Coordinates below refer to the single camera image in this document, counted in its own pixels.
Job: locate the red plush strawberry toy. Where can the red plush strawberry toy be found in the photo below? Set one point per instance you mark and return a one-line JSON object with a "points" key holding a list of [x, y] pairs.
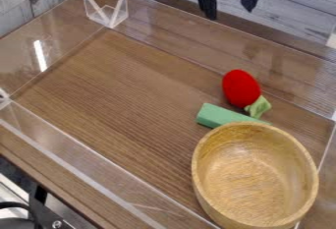
{"points": [[243, 93]]}

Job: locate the green sponge block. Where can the green sponge block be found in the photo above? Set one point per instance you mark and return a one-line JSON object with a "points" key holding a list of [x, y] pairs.
{"points": [[213, 116]]}

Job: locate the wooden oval bowl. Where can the wooden oval bowl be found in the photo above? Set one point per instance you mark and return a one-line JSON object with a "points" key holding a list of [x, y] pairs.
{"points": [[255, 177]]}

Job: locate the clear acrylic corner bracket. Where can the clear acrylic corner bracket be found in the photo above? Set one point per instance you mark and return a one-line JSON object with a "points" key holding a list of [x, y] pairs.
{"points": [[107, 15]]}

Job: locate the clear acrylic front wall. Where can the clear acrylic front wall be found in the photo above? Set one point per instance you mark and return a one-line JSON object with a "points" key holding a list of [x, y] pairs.
{"points": [[92, 183]]}

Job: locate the black metal table frame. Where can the black metal table frame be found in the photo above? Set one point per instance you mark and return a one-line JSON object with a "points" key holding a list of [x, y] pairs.
{"points": [[55, 215]]}

